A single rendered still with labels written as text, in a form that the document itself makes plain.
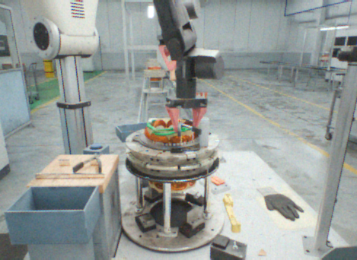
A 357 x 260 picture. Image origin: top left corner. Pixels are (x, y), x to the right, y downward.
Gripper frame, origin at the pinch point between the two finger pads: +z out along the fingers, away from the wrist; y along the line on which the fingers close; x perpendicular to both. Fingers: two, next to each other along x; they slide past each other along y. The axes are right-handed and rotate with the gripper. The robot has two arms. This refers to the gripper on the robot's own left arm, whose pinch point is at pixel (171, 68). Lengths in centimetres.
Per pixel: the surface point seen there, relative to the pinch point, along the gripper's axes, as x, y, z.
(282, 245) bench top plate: -32, 10, 59
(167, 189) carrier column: 2.4, -2.4, 38.4
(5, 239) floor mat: 151, 93, 92
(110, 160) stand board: 18.7, -6.8, 28.7
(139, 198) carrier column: 16.6, 12.8, 44.2
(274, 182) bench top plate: -38, 51, 45
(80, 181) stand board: 21.3, -19.6, 32.9
